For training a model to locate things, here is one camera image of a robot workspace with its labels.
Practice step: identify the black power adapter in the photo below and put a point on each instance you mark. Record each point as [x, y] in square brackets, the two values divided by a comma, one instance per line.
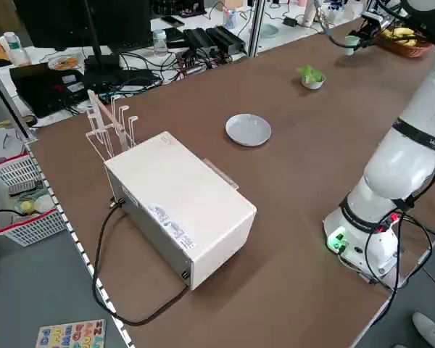
[174, 36]
[226, 38]
[199, 40]

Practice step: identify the brown wicker basket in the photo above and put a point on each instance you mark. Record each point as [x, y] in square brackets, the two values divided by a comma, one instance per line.
[409, 51]

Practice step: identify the larger grey dish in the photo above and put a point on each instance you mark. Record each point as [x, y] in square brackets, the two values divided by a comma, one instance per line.
[248, 130]

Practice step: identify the person's shoe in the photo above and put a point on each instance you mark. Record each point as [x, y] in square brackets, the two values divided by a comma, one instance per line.
[430, 331]

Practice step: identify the colourful alphabet puzzle board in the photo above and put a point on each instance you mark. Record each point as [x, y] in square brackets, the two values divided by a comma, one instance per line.
[70, 335]

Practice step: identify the yellow banana bunch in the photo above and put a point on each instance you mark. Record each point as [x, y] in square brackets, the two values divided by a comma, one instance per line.
[402, 33]

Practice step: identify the white toaster oven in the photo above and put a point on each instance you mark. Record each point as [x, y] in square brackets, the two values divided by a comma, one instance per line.
[181, 203]

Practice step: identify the white basket red rim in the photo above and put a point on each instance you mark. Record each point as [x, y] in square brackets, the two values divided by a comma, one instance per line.
[36, 228]

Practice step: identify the smaller grey bowl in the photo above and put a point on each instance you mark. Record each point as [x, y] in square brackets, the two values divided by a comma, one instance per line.
[311, 86]

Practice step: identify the yellow ball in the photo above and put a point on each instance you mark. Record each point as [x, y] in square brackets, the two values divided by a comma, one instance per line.
[27, 207]

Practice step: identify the green lettuce leaf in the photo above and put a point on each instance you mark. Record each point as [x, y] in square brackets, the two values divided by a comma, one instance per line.
[311, 74]

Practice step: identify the pale green bowl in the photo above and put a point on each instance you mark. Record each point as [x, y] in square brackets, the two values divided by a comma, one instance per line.
[270, 30]

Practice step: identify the pale green cup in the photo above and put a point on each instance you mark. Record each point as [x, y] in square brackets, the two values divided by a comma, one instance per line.
[351, 49]

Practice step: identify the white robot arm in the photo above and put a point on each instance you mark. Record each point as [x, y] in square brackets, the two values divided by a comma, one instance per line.
[395, 163]
[385, 22]

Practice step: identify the cardboard box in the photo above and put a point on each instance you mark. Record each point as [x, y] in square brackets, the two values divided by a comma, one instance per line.
[233, 3]

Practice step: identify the small black charger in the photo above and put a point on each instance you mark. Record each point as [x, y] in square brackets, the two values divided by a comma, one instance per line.
[291, 21]

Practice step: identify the clear bottle white cap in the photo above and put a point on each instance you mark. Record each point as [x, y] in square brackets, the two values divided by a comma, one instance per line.
[13, 49]

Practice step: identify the black monitor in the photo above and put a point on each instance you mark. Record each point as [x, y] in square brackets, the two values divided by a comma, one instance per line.
[58, 21]

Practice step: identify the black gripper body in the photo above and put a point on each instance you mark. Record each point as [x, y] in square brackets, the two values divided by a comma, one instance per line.
[371, 28]

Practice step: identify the plate of cookies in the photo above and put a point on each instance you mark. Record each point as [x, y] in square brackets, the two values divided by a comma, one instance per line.
[63, 62]

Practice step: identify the cup of pens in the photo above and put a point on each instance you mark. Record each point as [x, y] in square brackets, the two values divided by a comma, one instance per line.
[230, 18]

